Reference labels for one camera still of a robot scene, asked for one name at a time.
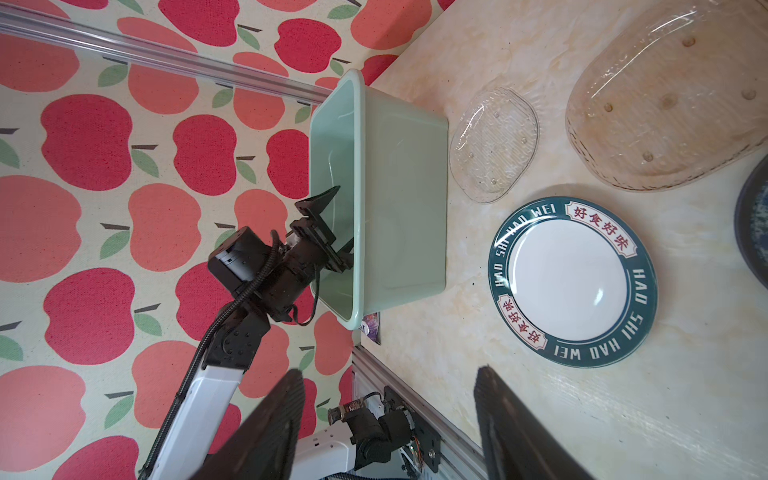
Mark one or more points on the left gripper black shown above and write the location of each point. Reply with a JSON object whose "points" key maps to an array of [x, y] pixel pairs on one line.
{"points": [[310, 242]]}

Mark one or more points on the left aluminium frame post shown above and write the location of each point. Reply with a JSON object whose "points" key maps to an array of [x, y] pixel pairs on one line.
{"points": [[54, 30]]}

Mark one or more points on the purple candy bag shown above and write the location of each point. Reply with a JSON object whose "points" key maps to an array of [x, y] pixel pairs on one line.
{"points": [[371, 327]]}

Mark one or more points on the clear glass plate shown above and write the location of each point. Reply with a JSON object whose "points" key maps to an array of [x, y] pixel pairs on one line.
{"points": [[495, 141]]}

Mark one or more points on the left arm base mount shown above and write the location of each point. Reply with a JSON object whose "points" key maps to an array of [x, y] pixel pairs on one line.
{"points": [[422, 453]]}

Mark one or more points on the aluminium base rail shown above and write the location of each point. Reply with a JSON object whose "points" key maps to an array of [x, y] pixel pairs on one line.
{"points": [[461, 458]]}

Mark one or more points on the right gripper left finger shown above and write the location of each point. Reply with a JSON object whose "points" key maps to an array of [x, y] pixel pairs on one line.
{"points": [[264, 445]]}

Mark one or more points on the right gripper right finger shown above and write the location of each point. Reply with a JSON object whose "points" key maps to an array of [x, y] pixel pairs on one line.
{"points": [[515, 444]]}

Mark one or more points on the green rim plate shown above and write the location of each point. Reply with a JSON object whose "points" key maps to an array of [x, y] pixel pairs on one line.
{"points": [[573, 282]]}

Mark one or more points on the mint green plastic bin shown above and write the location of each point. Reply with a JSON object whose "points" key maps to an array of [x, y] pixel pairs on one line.
{"points": [[388, 159]]}

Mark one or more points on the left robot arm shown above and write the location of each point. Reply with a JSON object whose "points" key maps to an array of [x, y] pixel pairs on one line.
{"points": [[265, 281]]}

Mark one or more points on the brown tinted glass plate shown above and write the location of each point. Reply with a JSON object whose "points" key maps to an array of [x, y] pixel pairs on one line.
{"points": [[679, 94]]}

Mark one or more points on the blue floral ceramic plate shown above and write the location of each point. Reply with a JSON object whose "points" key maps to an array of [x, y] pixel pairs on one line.
{"points": [[750, 222]]}

